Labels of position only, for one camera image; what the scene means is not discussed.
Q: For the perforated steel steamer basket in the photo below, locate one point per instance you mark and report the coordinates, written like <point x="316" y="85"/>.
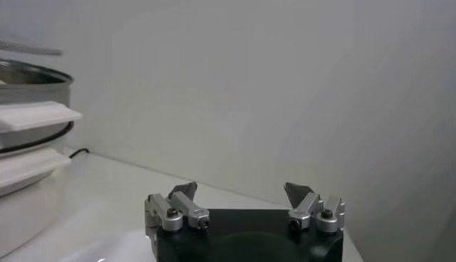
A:
<point x="35" y="89"/>

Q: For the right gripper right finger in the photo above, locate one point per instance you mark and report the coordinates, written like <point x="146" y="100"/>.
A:
<point x="306" y="210"/>

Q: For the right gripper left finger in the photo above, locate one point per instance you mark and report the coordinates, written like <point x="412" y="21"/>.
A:
<point x="189" y="208"/>

